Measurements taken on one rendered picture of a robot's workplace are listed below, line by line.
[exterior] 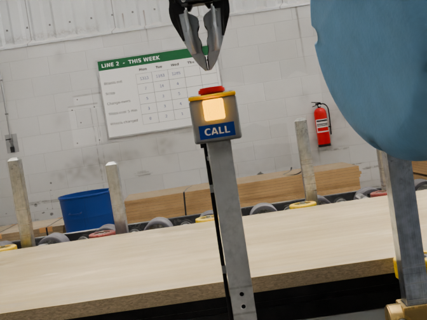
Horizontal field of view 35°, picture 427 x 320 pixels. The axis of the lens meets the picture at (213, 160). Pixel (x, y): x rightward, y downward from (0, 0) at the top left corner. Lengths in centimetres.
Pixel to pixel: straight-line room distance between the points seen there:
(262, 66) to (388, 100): 787
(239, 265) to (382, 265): 31
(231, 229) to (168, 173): 714
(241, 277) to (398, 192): 27
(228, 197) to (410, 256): 29
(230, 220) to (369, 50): 72
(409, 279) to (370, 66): 76
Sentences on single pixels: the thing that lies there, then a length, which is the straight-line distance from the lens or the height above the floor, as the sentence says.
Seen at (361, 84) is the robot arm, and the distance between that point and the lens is 35.
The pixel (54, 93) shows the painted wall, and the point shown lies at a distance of 832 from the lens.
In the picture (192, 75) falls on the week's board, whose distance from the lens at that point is 813.
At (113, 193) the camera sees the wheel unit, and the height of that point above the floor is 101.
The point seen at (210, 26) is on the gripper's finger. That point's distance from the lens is 103.
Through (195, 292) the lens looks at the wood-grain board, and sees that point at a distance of 123.
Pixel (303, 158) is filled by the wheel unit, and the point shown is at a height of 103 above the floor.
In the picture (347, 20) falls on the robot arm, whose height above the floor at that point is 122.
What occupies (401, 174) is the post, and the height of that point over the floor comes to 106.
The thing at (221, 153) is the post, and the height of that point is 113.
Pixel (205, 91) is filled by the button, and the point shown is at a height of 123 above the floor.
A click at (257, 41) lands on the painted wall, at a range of 821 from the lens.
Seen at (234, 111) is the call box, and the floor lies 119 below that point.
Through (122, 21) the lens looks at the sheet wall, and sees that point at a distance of 827.
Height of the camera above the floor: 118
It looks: 3 degrees down
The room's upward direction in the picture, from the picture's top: 9 degrees counter-clockwise
